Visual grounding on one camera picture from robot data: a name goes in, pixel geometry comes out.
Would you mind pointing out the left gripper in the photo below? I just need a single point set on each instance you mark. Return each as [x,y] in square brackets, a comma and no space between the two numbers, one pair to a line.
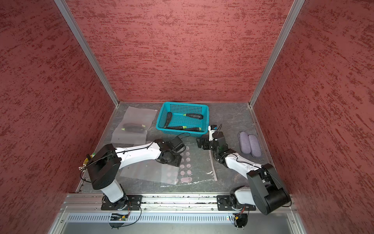
[176,163]

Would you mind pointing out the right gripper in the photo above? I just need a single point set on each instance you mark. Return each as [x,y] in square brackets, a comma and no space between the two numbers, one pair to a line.
[206,141]

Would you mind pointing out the clear zip-top bag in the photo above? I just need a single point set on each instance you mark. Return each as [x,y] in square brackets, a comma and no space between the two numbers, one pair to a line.
[136,116]
[149,170]

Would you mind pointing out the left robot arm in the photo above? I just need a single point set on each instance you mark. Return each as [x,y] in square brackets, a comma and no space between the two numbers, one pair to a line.
[103,167]

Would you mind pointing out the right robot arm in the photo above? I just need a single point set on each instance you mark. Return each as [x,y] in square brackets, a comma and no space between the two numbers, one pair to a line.
[265,189]

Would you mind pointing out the pink dotted zip-top bag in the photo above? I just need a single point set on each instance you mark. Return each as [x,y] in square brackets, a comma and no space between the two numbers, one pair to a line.
[183,174]

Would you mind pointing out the clear bag with white zipper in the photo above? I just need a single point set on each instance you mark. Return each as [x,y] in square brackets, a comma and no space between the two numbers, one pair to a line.
[202,168]

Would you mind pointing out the purple roller left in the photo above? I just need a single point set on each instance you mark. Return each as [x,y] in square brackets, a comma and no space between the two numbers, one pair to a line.
[244,143]

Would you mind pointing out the purple roller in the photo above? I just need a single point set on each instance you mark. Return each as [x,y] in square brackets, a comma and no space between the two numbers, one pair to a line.
[255,146]
[244,143]

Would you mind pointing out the purple roller right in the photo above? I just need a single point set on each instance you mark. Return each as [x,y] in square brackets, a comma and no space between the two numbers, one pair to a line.
[255,146]

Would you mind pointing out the teal plastic basket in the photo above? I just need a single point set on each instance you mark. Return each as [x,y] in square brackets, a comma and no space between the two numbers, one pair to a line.
[178,119]

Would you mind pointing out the left circuit board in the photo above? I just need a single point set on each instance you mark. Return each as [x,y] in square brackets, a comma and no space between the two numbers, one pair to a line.
[119,217]

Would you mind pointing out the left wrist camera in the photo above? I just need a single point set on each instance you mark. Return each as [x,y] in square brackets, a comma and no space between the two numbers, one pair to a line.
[176,145]

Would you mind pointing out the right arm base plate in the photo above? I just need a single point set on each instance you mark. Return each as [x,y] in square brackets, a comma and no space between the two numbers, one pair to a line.
[229,203]

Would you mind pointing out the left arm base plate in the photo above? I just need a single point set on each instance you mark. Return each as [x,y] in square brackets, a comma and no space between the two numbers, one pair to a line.
[130,203]

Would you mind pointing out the aluminium front rail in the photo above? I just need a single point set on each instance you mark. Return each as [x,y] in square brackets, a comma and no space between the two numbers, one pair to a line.
[148,208]

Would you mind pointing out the right corner aluminium post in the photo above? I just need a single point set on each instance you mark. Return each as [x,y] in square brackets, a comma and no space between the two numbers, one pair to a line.
[283,35]

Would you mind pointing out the corner aluminium post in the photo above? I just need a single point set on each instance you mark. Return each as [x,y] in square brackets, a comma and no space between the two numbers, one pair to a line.
[74,27]
[283,35]

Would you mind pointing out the left corner aluminium post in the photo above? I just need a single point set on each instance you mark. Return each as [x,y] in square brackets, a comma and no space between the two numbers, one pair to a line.
[74,27]

